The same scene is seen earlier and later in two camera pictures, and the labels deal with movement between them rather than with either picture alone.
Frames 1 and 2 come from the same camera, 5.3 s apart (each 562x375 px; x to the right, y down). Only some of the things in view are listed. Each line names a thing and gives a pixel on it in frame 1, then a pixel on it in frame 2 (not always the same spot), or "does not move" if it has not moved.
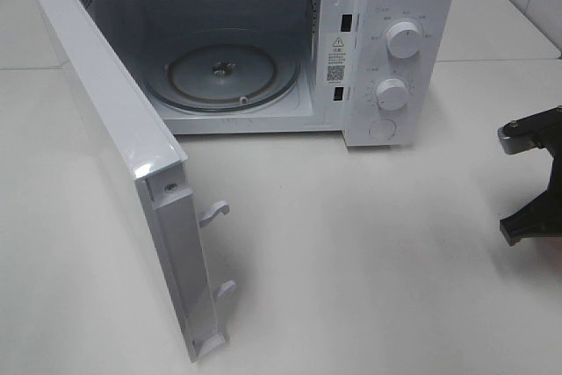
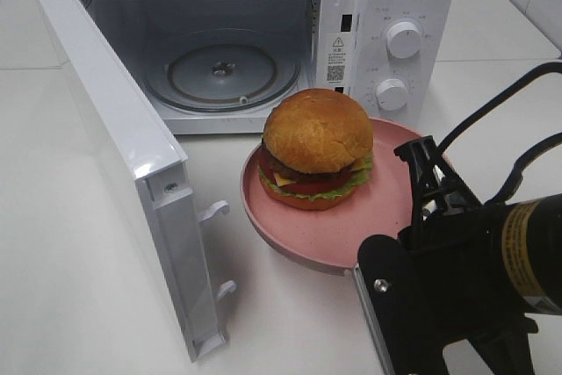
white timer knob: x=392 y=94 does not move
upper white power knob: x=403 y=39 does not move
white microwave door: x=156 y=157 does not move
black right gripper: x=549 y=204 -> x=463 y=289
